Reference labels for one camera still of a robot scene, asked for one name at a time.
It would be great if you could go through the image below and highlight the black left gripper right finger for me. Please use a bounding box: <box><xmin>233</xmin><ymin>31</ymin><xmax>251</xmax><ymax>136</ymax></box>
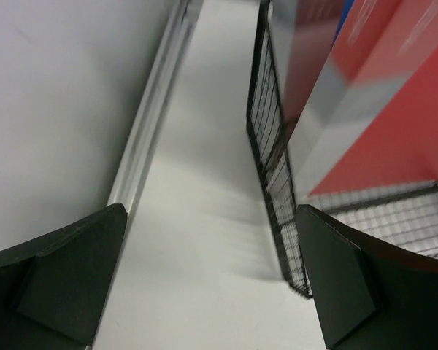
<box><xmin>296</xmin><ymin>205</ymin><xmax>438</xmax><ymax>349</ymax></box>

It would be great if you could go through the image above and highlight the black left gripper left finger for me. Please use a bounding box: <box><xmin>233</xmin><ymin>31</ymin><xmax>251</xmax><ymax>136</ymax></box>
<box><xmin>0</xmin><ymin>203</ymin><xmax>128</xmax><ymax>349</ymax></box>

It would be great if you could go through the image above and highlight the black wire mesh shelf rack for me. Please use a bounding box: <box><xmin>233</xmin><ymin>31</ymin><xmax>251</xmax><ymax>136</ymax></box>
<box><xmin>246</xmin><ymin>1</ymin><xmax>438</xmax><ymax>300</ymax></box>

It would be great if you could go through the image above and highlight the red folder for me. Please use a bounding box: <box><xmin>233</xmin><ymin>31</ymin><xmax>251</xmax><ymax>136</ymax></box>
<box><xmin>270</xmin><ymin>1</ymin><xmax>438</xmax><ymax>201</ymax></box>

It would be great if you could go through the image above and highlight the blue folder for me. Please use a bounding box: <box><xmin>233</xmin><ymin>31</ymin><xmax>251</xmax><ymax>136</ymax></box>
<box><xmin>331</xmin><ymin>0</ymin><xmax>357</xmax><ymax>49</ymax></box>

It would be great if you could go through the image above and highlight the aluminium table edge rail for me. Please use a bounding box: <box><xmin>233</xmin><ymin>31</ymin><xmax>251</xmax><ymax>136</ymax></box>
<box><xmin>107</xmin><ymin>1</ymin><xmax>203</xmax><ymax>218</ymax></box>

